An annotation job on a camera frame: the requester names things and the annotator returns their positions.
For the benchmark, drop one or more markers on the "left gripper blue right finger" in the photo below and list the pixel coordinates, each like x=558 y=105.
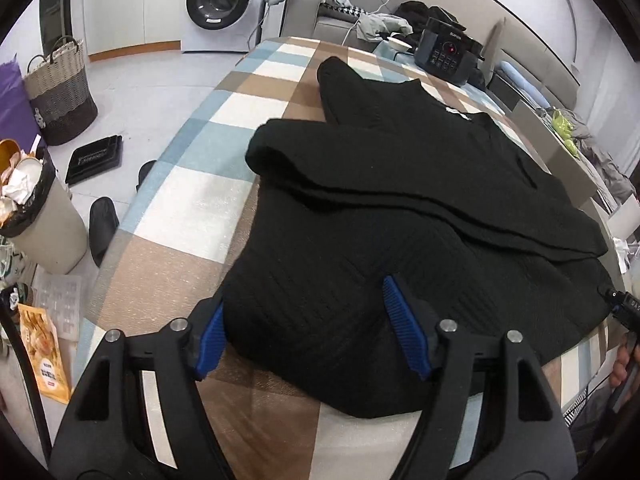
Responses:
x=414 y=323

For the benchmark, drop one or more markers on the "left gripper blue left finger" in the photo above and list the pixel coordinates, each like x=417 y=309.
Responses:
x=207 y=339

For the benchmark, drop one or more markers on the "black knit sweater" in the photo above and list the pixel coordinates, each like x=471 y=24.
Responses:
x=393 y=182

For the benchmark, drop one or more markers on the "person's right hand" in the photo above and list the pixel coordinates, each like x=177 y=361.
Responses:
x=620 y=370

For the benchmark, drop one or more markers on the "checkered tablecloth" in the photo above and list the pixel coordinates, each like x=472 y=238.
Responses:
x=186 y=223

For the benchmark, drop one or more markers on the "black slipper near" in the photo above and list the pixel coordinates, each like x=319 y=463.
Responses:
x=103 y=224

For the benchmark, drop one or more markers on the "black slipper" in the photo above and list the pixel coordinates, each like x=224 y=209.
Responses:
x=143 y=172
x=103 y=224

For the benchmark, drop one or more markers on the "orange snack bag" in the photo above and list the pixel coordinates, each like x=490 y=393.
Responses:
x=38 y=334

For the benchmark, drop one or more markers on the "black slipper far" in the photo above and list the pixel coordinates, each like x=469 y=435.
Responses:
x=143 y=172

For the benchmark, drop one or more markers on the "green toy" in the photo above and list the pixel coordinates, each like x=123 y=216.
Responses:
x=564 y=129

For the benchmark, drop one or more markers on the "beige trash bin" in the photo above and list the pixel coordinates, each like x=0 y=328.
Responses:
x=37 y=214

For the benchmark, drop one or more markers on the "woven laundry basket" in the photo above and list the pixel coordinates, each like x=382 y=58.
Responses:
x=58 y=92

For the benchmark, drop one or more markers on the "black electric pressure cooker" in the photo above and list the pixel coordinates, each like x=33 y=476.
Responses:
x=447 y=53

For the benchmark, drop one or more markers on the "purple bag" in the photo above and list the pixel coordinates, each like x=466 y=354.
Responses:
x=17 y=119

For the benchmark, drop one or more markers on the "grey sofa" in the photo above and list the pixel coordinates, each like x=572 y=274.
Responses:
x=330 y=20

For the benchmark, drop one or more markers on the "white kitchen cabinets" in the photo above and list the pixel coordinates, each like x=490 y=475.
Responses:
x=115 y=28

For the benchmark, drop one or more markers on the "white washing machine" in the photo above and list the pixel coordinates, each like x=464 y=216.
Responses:
x=231 y=26

